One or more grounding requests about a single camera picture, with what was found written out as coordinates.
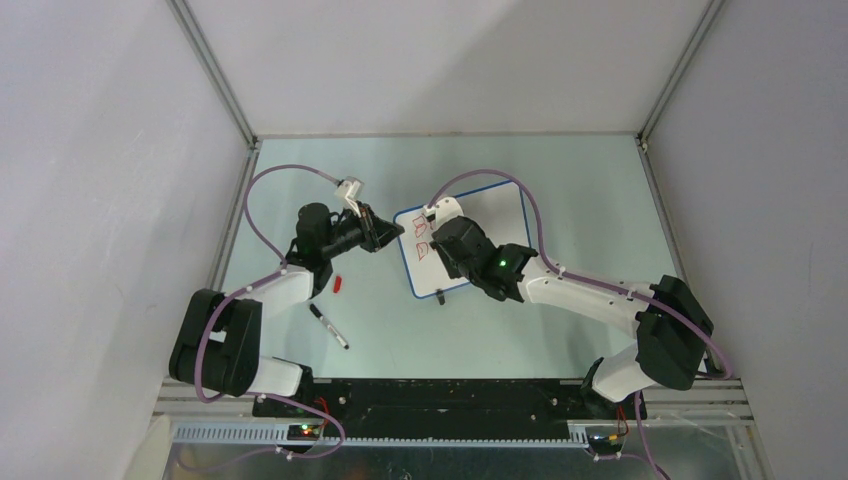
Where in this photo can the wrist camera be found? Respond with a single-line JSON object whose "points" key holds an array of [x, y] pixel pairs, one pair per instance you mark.
{"points": [[349, 189], [442, 211]]}

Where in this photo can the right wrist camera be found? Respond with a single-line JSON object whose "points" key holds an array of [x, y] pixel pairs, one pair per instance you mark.
{"points": [[442, 211]]}

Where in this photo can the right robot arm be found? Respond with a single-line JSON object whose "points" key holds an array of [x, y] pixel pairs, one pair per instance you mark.
{"points": [[668, 325]]}

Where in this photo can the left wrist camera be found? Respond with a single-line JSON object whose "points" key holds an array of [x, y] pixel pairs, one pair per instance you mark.
{"points": [[349, 189]]}

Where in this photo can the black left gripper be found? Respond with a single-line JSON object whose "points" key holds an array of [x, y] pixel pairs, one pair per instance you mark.
{"points": [[375, 232]]}

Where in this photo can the white blue-framed whiteboard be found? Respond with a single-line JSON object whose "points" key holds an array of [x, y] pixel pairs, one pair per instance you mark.
{"points": [[499, 209]]}

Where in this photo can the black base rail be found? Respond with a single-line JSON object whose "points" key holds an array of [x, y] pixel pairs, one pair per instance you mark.
{"points": [[544, 413]]}

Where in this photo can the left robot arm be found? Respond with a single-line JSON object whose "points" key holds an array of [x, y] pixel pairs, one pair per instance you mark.
{"points": [[218, 346]]}

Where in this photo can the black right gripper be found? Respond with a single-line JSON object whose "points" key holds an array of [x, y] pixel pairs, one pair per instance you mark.
{"points": [[451, 269]]}

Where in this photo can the black whiteboard marker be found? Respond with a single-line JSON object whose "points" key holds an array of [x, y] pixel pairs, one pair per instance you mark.
{"points": [[327, 324]]}

